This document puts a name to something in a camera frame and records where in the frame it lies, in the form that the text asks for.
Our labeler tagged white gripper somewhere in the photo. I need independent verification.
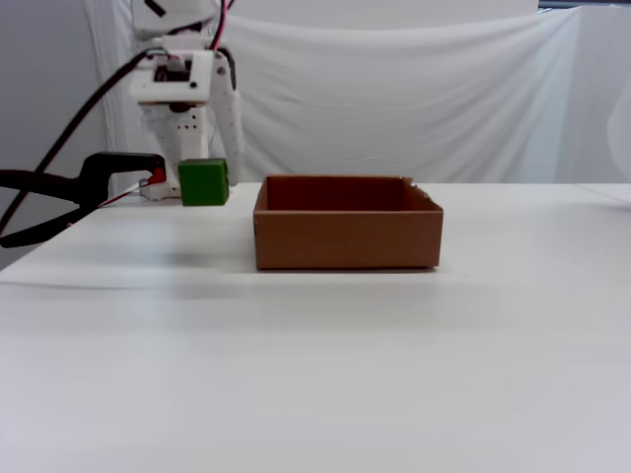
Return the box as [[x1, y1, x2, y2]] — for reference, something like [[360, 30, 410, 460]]
[[132, 0, 246, 199]]

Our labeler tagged green cube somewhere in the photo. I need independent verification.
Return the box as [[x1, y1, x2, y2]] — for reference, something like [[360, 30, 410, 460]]
[[177, 158, 231, 208]]

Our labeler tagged black camera cable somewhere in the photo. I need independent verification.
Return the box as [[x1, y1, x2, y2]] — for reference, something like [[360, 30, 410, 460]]
[[0, 47, 164, 237]]

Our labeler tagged white cloth backdrop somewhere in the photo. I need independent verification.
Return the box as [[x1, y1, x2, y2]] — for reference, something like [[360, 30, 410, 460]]
[[81, 0, 631, 208]]

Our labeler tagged red black white servo cable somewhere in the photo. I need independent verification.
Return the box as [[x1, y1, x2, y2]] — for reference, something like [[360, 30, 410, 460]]
[[209, 0, 237, 51]]

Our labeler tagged black table clamp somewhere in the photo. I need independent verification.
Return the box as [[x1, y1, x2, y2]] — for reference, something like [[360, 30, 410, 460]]
[[0, 151, 168, 249]]

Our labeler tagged brown cardboard box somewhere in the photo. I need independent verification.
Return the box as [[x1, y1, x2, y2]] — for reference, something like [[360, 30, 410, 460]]
[[252, 174, 444, 271]]

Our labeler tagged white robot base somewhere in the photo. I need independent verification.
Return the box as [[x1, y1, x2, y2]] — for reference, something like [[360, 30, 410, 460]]
[[137, 176, 182, 202]]

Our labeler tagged red white base cable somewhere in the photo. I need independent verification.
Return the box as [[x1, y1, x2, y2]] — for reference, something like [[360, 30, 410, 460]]
[[96, 182, 144, 211]]

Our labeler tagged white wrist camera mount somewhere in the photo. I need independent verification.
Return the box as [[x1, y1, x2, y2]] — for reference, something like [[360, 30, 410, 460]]
[[128, 47, 214, 105]]

